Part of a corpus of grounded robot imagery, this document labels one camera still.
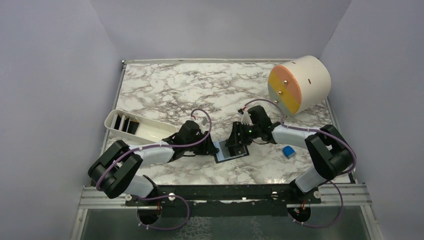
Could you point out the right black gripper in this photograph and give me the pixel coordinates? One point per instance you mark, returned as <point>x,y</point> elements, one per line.
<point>236,139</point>

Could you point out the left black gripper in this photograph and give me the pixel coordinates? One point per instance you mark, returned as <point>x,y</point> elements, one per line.
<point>208,148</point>

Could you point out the black card holder blue sleeves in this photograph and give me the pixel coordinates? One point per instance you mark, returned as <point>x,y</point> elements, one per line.
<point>229,153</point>

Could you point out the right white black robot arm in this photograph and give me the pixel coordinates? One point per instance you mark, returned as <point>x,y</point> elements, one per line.
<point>329,153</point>

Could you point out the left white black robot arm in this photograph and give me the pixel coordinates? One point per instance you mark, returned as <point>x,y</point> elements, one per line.
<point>114,172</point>

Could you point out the stack of credit cards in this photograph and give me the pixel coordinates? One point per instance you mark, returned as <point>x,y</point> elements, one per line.
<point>124,123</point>

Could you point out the small blue object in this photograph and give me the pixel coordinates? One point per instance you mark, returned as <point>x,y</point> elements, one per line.
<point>288,152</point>

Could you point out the white plastic tray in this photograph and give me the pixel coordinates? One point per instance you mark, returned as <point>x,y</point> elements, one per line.
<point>149,130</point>

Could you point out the cream cylinder drum colored face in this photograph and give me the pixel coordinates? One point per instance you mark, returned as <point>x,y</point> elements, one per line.
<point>299,84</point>

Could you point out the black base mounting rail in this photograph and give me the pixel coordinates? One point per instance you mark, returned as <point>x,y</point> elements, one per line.
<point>234,200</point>

